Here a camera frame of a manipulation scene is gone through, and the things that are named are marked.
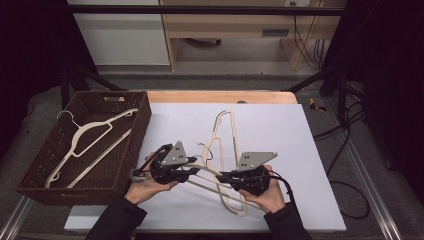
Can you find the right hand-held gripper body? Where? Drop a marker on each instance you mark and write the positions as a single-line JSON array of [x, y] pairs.
[[255, 160]]

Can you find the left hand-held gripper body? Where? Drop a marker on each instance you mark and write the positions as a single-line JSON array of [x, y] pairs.
[[175, 156]]

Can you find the black metal stand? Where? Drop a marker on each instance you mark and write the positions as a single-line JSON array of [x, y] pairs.
[[333, 80], [70, 83]]

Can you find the white table sheet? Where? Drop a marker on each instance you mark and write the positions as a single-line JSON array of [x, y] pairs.
[[283, 140]]

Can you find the yellow and black tool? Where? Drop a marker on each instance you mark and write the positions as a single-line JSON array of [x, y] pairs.
[[313, 104]]

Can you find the beige clothes hanger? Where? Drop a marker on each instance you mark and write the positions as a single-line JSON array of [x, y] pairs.
[[235, 133], [208, 189], [87, 127]]

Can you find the beige wooden desk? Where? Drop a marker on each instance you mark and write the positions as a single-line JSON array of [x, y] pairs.
[[226, 25]]

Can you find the aluminium rail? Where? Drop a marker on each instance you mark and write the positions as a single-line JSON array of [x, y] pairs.
[[373, 186], [15, 218]]

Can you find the person's left hand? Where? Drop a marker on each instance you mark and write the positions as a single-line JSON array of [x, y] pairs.
[[143, 190]]

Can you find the white power strip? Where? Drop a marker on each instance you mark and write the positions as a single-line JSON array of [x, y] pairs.
[[300, 2]]

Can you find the white cabinet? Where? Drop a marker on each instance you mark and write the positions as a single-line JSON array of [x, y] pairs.
[[123, 36]]

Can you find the dark curtain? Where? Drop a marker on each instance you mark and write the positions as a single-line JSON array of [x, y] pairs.
[[30, 60], [393, 83]]

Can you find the brown woven basket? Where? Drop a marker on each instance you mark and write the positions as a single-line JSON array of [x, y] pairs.
[[130, 140]]

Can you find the black frame bar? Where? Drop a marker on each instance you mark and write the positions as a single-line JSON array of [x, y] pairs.
[[200, 10]]

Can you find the person's right hand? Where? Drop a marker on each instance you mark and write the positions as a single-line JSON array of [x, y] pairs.
[[271, 196]]

